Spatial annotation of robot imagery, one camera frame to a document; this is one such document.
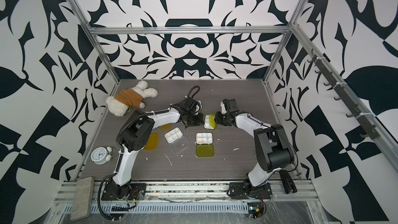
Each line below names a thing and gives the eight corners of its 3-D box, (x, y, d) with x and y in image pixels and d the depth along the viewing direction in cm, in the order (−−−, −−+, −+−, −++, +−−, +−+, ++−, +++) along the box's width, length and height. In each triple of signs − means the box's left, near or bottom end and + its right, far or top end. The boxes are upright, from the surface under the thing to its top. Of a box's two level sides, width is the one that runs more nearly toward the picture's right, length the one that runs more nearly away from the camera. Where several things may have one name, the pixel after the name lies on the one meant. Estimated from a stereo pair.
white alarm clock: (92, 164, 84) (87, 161, 80) (98, 149, 89) (94, 146, 85) (110, 164, 84) (106, 161, 80) (115, 149, 89) (112, 146, 85)
